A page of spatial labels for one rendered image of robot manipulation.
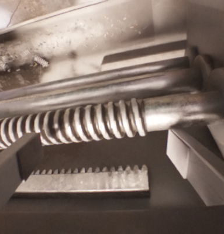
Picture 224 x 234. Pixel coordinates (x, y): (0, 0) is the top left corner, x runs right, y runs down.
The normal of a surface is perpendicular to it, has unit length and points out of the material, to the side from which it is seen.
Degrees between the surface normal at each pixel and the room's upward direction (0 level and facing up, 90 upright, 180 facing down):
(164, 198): 90
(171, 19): 0
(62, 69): 0
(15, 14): 0
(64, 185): 90
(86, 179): 90
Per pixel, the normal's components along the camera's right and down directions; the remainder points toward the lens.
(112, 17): -0.09, 0.63
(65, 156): -0.23, -0.77
